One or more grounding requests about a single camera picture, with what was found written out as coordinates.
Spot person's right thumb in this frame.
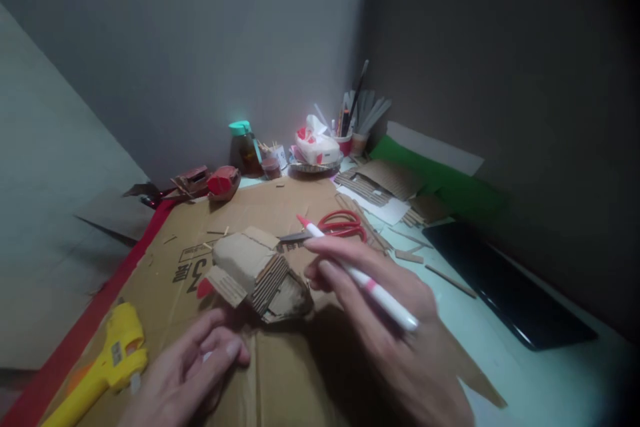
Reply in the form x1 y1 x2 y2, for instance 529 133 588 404
303 264 353 304

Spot short cardboard strip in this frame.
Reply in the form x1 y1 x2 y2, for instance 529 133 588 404
394 246 425 265

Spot yellow glue gun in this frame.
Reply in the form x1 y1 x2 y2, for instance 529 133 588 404
39 301 150 427

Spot beige pen cup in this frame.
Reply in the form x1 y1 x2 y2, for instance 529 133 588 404
349 131 371 158

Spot person's left index finger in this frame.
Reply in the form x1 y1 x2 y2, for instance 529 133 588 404
159 307 229 373

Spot brown bottle with teal cap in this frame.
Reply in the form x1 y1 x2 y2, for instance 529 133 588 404
228 120 265 179

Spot toothpick holder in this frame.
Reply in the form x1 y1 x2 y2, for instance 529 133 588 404
259 136 289 171

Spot small dark cardboard boat model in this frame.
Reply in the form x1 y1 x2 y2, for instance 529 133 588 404
168 164 211 199

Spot person's right hand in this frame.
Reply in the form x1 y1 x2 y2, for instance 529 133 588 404
303 234 463 400

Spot person's left thumb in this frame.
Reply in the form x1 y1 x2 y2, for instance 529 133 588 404
202 333 251 371

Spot shallow woven basket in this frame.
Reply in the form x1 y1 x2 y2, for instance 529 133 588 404
289 153 345 176

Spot red and white marker pen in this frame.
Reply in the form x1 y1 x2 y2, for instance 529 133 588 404
295 213 420 334

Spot red cardboard boat model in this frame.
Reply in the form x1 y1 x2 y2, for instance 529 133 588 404
205 165 243 203

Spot red handled scissors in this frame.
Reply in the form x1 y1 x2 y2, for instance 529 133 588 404
276 209 369 244

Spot bunch of pens and brushes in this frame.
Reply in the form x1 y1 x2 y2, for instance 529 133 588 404
313 58 394 139

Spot long cardboard strip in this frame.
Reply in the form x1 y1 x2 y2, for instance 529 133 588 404
424 264 478 300

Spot person's left hand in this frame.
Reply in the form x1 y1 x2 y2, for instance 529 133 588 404
119 307 251 427

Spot white and red tissue pack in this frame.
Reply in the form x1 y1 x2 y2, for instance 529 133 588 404
293 113 341 167

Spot small dark brown jar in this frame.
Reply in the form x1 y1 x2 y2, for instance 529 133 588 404
260 157 283 181

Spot person's right index finger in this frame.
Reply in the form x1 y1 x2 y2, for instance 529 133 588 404
303 234 389 276

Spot black tablet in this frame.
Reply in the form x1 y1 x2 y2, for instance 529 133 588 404
421 221 600 352

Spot pile of corrugated cardboard pieces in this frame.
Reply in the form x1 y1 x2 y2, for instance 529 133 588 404
333 158 453 228

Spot brown cardboard boat model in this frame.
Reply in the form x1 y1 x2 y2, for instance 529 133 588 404
195 225 316 326

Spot green paper sheet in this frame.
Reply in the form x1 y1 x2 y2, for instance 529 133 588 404
369 133 507 220

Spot flat brown cardboard sheet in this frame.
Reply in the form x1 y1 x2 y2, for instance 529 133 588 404
39 177 509 427

